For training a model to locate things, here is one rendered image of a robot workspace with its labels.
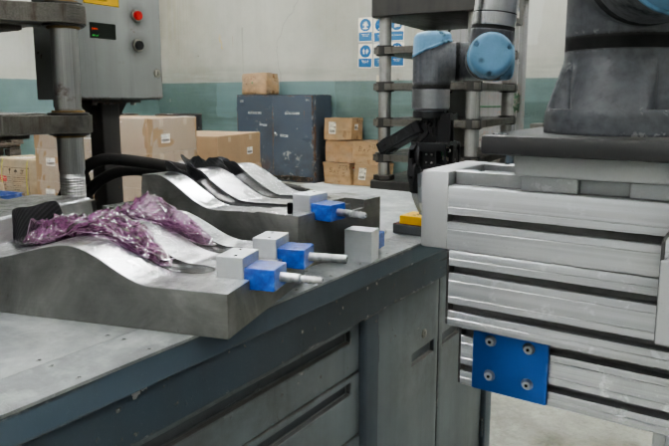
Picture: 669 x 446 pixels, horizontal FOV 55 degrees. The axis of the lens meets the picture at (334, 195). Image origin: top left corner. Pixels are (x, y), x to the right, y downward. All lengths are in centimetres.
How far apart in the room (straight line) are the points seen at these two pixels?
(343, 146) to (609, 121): 736
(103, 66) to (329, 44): 682
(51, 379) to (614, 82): 62
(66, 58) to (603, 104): 124
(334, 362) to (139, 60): 109
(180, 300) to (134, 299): 6
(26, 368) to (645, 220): 64
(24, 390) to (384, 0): 479
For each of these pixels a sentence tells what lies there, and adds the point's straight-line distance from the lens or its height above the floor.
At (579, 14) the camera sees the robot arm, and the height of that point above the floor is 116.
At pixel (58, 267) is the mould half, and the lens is 86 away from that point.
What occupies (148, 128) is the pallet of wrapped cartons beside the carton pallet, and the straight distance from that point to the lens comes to 491.
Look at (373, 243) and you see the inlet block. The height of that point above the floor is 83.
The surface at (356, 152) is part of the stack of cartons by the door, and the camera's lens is 789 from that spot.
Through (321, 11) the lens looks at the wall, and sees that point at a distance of 863.
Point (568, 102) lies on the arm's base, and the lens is 71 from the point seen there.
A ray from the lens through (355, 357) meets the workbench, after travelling 122.
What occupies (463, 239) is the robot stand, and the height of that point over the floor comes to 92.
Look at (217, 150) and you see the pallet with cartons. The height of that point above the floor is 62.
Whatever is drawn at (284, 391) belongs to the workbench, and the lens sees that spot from 106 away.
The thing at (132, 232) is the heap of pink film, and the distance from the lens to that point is 89.
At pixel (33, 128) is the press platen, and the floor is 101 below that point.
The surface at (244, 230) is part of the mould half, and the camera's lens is 109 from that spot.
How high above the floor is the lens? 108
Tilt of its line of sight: 9 degrees down
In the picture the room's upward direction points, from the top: straight up
